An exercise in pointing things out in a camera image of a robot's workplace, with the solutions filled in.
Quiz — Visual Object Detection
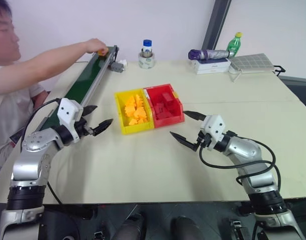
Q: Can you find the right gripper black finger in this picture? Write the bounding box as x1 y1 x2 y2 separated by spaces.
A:
169 131 200 152
183 110 206 121

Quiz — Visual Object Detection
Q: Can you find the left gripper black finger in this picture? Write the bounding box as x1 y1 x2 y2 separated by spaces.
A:
92 118 114 137
82 104 98 117

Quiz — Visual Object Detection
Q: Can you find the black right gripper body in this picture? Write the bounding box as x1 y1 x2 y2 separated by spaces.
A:
197 130 214 150

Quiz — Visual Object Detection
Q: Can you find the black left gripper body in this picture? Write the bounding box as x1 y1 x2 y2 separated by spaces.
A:
75 117 95 138

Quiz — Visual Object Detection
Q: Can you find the green conveyor belt machine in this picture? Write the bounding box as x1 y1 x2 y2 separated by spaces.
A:
9 44 120 145

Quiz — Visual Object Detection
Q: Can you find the person's right hand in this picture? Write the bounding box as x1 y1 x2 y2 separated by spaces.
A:
84 38 108 54

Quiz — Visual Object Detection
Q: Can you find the red plastic bin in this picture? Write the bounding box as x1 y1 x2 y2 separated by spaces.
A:
142 83 185 130

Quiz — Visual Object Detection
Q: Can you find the yellow plastic bin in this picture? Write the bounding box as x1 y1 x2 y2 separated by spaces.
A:
114 87 155 136

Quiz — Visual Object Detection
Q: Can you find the white flat carton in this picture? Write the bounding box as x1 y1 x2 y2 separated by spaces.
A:
195 65 231 75
191 57 232 71

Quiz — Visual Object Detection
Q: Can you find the purple folded umbrella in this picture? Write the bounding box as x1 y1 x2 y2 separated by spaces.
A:
188 48 237 61

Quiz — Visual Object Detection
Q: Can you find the white tape roll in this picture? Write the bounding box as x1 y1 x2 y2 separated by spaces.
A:
138 51 156 69

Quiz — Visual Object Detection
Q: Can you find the person's white t-shirt torso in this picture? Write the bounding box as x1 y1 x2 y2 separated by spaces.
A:
0 63 50 171

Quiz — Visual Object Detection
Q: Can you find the grey checkered pad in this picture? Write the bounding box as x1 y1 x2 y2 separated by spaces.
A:
229 53 275 72

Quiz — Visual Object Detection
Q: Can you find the green plastic drink bottle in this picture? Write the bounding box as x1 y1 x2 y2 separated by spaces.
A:
226 31 243 57

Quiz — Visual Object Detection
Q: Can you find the blue capped white bottle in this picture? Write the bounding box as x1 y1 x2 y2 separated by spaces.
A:
142 39 153 58

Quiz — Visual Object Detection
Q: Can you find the person's head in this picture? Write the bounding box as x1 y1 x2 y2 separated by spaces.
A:
0 0 21 66

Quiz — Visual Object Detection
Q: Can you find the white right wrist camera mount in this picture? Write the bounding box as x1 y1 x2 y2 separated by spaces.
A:
201 114 230 151

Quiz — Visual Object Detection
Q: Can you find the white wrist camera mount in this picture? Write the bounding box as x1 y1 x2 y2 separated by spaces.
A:
57 97 84 144
201 114 230 151

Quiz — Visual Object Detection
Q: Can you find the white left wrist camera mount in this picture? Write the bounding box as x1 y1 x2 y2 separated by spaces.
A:
57 97 84 144

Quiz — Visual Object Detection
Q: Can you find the white wire stand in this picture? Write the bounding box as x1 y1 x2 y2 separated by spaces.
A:
228 66 276 83

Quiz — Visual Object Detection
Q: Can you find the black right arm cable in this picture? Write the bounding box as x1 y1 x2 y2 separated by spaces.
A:
199 131 281 191

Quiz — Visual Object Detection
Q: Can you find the dark grey window post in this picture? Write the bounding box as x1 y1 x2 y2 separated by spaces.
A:
201 0 232 51

